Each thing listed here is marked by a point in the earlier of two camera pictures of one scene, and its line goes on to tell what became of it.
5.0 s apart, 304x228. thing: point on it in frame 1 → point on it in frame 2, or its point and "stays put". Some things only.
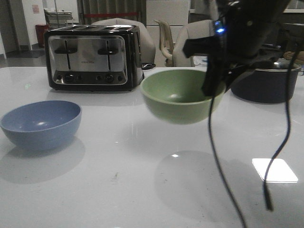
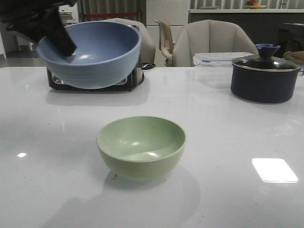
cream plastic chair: x=166 y=43 stays put
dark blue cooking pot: x=265 y=85 stays put
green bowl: x=176 y=96 → x=140 y=148
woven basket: x=289 y=55 stays put
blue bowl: x=42 y=125 → x=105 y=51
